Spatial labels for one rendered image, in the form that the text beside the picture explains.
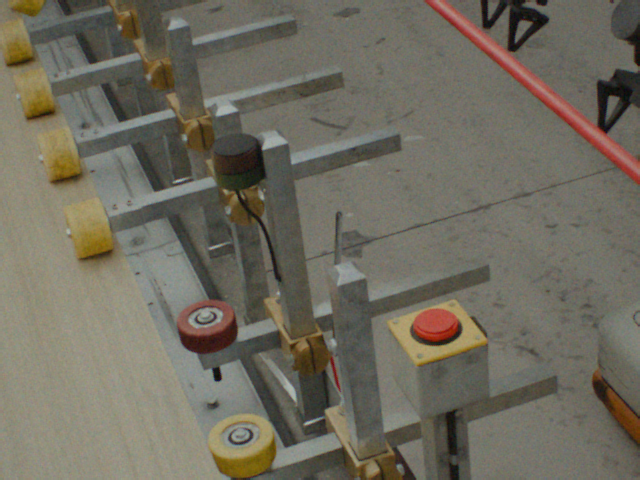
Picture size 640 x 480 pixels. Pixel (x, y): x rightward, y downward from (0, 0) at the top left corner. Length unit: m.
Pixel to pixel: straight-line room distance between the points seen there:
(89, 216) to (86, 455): 0.44
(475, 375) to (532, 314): 2.02
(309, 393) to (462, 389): 0.66
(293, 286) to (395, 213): 1.90
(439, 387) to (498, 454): 1.66
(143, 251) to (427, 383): 1.36
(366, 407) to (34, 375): 0.47
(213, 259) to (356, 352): 0.81
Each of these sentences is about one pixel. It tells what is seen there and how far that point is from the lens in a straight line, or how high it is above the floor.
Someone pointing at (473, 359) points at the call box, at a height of 1.20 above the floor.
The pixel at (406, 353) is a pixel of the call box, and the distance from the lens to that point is 1.18.
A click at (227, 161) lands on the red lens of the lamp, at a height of 1.17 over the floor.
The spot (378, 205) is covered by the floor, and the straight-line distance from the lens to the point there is 3.66.
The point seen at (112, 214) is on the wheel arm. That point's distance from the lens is 1.94.
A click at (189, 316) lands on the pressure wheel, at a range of 1.79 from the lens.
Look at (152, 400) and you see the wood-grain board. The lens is 1.67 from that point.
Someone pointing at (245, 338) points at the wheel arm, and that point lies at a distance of 1.81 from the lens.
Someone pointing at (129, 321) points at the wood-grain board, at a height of 0.90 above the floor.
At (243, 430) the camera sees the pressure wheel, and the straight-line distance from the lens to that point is 1.58.
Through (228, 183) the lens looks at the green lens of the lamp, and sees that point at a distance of 1.61.
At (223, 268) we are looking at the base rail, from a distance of 2.24.
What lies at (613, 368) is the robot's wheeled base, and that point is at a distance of 2.76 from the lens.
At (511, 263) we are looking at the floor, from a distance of 3.39.
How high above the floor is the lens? 1.95
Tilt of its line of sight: 34 degrees down
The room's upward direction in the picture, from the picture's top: 8 degrees counter-clockwise
